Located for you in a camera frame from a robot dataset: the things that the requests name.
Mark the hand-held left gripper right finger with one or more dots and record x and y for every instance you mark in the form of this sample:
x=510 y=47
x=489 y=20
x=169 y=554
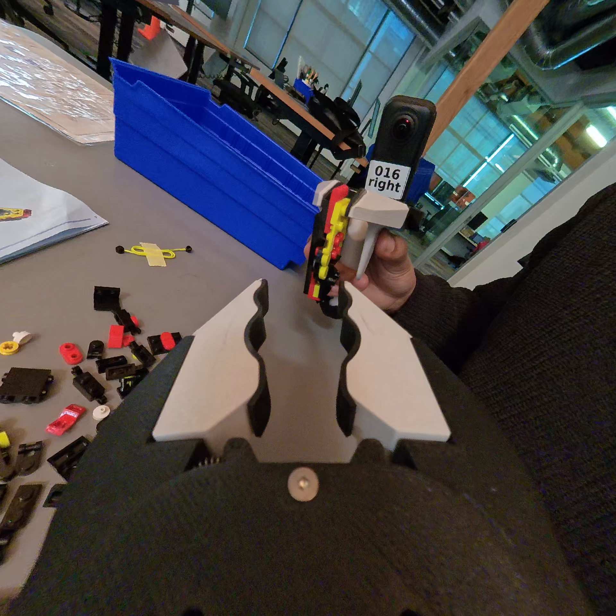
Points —
x=394 y=380

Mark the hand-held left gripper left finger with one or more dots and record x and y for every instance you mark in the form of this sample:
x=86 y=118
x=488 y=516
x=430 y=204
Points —
x=211 y=375

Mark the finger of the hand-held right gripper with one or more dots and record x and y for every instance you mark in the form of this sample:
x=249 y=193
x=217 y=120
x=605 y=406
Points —
x=382 y=211
x=323 y=192

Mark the partly built lego car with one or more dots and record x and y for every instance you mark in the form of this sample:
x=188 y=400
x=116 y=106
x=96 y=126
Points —
x=332 y=240

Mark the pile of loose lego pieces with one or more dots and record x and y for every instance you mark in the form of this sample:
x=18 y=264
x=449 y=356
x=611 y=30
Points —
x=24 y=382

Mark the lego instruction booklet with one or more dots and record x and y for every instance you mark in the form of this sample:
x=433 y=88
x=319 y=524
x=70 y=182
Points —
x=38 y=216

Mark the person's right hand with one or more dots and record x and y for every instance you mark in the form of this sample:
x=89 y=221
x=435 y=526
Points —
x=392 y=274

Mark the blue jacket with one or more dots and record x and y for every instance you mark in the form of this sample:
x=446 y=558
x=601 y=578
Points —
x=426 y=173

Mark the wooden desk with black legs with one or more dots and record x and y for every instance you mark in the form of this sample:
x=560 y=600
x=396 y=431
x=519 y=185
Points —
x=108 y=38
x=304 y=144

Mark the black bag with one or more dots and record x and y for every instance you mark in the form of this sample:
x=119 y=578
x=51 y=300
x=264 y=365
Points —
x=337 y=120

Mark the small blue bin with pens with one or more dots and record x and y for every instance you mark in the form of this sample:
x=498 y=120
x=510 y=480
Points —
x=304 y=91

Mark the blue plastic bin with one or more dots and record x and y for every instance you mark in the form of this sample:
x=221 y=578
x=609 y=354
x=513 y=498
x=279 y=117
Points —
x=202 y=163

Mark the black office chair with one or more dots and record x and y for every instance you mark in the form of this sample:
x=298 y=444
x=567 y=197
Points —
x=238 y=89

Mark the orange plastic object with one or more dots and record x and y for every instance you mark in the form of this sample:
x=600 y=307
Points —
x=150 y=28

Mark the clear plastic bag with paper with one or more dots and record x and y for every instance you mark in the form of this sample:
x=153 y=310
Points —
x=43 y=86

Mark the wooden post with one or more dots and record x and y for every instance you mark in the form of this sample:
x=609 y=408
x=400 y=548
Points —
x=481 y=72

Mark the dark ceiling duct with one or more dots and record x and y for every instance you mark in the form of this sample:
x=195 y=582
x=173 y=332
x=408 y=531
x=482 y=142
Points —
x=572 y=33

